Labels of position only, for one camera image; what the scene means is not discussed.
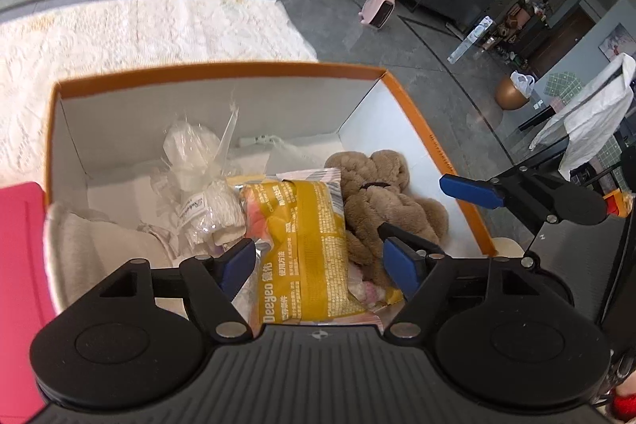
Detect white hanging cloth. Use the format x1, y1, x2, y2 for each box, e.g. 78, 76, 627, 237
529, 53, 636, 180

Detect orange cardboard box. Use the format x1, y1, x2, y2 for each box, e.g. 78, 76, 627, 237
44, 61, 498, 314

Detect clear plastic bag white items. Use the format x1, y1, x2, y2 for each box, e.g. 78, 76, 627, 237
148, 103, 250, 257

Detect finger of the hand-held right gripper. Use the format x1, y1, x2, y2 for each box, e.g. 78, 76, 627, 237
439, 166, 568, 227
377, 222, 450, 262

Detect yellow wipes packet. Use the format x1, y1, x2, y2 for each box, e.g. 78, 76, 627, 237
226, 168, 405, 326

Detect red storage box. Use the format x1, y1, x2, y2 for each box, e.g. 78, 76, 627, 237
0, 180, 60, 424

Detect pink space heater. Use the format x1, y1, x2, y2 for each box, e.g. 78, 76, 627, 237
360, 0, 399, 29

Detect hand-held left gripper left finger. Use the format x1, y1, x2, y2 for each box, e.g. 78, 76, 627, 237
97, 237, 257, 343

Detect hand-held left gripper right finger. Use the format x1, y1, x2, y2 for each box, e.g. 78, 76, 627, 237
382, 235, 563, 341

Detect white towel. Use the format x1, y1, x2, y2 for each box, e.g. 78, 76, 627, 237
44, 200, 176, 312

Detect brown plush toy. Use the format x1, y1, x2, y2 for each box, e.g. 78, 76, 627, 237
324, 149, 451, 287

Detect wall picture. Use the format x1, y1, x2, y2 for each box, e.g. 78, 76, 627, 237
598, 23, 636, 60

